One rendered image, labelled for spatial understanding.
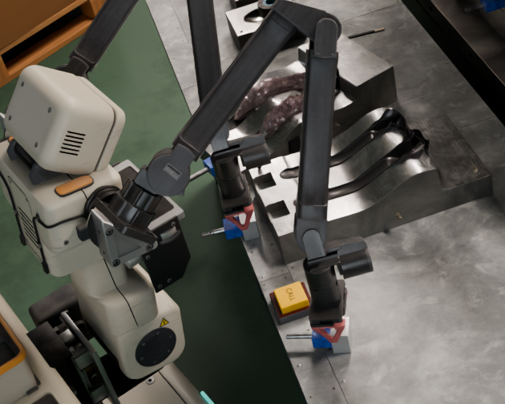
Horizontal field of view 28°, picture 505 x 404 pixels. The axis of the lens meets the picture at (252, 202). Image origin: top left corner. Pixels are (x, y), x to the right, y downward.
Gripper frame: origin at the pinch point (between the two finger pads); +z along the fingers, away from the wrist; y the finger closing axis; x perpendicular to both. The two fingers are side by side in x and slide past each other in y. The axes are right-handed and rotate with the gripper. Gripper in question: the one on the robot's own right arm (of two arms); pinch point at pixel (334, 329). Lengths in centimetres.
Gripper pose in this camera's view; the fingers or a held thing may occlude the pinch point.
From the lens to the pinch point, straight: 204.3
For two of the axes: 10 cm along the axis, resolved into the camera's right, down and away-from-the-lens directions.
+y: 1.2, -6.8, 7.2
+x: -9.7, 0.8, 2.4
